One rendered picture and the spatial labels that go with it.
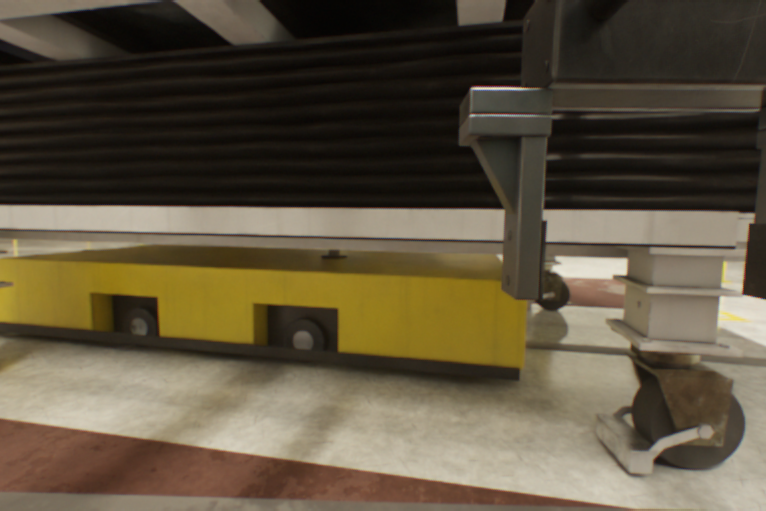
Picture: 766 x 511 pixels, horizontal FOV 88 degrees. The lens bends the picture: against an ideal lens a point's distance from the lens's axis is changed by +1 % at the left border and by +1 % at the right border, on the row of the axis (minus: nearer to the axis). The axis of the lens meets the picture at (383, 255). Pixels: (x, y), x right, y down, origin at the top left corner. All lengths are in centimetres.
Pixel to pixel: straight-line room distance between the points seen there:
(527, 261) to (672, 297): 56
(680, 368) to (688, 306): 11
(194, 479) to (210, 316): 55
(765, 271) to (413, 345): 82
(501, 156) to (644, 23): 8
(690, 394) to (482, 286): 43
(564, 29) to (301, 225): 58
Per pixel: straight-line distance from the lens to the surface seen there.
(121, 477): 81
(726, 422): 88
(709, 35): 25
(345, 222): 70
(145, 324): 143
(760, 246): 29
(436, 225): 67
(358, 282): 101
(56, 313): 159
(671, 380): 81
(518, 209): 21
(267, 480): 73
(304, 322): 114
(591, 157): 84
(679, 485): 85
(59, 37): 122
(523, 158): 21
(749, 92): 27
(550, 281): 193
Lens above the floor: 41
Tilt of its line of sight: 5 degrees down
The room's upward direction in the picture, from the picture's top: 1 degrees clockwise
